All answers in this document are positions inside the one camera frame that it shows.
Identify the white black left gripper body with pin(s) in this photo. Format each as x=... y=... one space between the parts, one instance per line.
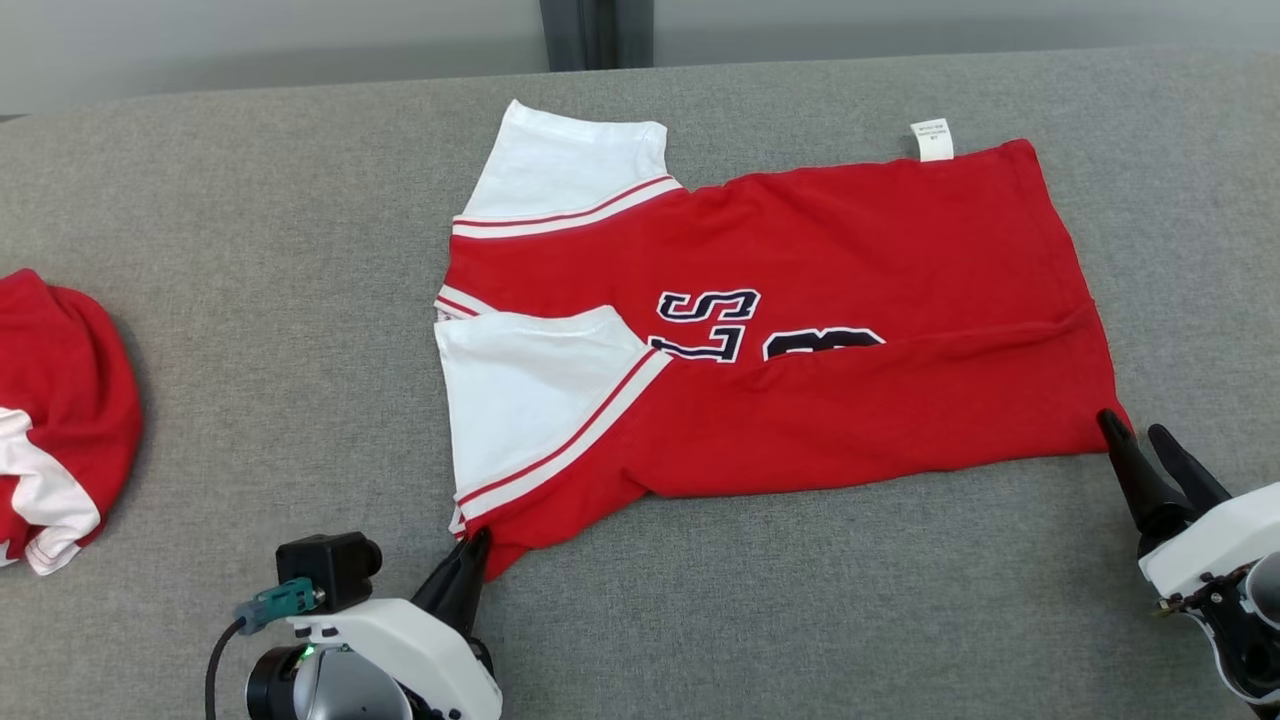
x=420 y=650

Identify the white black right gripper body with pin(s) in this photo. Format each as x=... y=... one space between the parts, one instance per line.
x=1225 y=540

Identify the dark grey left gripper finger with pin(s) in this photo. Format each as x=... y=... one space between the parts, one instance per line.
x=448 y=595
x=475 y=590

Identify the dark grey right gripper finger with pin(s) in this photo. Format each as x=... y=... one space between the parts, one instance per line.
x=1190 y=475
x=1150 y=500

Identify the red jersey with white sleeves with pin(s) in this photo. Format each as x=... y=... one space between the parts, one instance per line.
x=850 y=420

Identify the red shorts with white stripe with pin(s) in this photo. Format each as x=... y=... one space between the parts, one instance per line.
x=70 y=380

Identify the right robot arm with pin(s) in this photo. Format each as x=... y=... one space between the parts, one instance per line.
x=1255 y=620

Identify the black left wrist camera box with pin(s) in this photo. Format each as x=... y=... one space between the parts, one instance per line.
x=325 y=570

